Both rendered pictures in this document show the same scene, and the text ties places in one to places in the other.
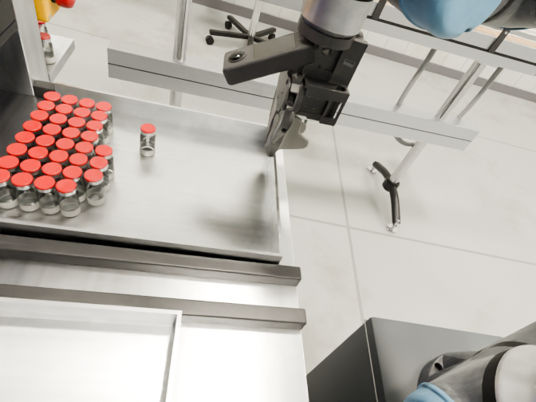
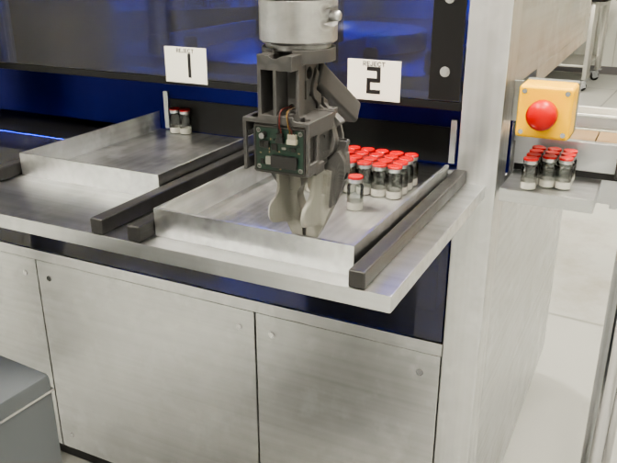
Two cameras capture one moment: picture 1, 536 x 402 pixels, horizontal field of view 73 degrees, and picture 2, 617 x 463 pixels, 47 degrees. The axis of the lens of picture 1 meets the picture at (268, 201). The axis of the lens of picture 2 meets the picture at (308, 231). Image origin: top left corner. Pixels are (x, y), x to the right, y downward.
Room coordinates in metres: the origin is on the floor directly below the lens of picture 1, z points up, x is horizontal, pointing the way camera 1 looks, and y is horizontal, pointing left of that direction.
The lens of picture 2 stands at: (0.96, -0.48, 1.20)
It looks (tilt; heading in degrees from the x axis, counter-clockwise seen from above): 21 degrees down; 135
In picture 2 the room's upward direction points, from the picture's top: straight up
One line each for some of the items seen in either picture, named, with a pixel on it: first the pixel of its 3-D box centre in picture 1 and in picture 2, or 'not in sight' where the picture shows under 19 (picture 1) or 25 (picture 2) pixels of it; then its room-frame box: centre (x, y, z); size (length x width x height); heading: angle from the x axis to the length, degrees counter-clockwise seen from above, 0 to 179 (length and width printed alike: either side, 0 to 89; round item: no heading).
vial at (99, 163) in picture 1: (100, 175); not in sight; (0.29, 0.21, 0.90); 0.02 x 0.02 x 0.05
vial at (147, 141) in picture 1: (147, 140); (354, 193); (0.38, 0.19, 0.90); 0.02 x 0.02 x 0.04
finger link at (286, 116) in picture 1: (285, 114); not in sight; (0.43, 0.02, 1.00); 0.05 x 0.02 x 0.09; 19
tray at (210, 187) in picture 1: (156, 169); (314, 197); (0.34, 0.16, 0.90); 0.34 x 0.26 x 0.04; 108
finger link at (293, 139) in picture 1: (289, 140); (285, 207); (0.45, 0.00, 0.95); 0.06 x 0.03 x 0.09; 109
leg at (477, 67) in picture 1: (427, 133); not in sight; (1.59, -0.58, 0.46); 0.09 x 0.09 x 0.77; 19
